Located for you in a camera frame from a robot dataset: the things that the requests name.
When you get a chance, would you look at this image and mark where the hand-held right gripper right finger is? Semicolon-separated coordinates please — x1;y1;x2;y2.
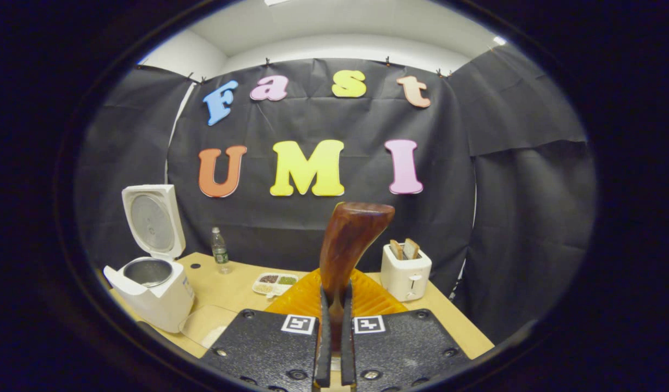
340;269;471;390

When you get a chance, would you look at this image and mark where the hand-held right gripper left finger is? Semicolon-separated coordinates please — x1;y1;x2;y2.
199;269;332;390

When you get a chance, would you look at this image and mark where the white rice cooker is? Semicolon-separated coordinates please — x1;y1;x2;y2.
103;184;195;333

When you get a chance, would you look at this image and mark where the brown wooden spoon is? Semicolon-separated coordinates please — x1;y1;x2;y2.
319;202;396;354

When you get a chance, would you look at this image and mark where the clear plastic container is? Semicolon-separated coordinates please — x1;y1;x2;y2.
179;305;240;349

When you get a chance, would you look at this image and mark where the white divided dish of beans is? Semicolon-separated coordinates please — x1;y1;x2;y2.
252;272;299;298

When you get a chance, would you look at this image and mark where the cream toaster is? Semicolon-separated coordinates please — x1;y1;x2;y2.
380;245;433;302

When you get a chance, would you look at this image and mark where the clear water bottle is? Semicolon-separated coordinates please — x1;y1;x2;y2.
211;227;231;274

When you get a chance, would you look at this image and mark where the black backdrop cloth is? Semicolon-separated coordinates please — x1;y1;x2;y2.
76;44;596;345

